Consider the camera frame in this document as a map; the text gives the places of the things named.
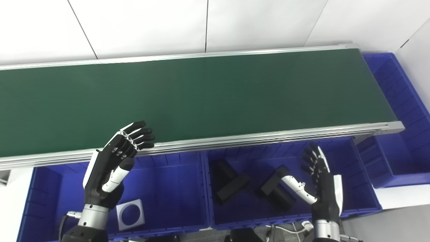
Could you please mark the green conveyor belt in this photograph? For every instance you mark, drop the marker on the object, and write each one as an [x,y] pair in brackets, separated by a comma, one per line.
[201,97]
[235,141]

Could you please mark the black cylinder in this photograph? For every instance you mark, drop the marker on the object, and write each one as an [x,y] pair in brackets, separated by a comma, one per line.
[273,193]
[230,188]

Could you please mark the white square plate with hole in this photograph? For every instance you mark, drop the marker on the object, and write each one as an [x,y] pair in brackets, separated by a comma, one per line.
[121,220]

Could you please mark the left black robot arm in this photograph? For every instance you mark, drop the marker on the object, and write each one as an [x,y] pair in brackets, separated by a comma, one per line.
[92,218]

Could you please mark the black robot body part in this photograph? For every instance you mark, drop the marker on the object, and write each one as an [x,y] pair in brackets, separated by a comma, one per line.
[247,236]
[161,239]

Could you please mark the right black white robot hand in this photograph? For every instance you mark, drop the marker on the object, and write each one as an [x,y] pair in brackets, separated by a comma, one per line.
[326,201]

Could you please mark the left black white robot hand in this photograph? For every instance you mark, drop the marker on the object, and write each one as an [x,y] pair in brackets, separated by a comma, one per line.
[100,174]

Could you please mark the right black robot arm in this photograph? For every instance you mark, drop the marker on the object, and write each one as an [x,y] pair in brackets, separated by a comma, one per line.
[326,232]

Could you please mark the blue plastic bin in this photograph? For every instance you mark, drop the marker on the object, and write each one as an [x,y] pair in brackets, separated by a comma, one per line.
[403,134]
[168,195]
[349,168]

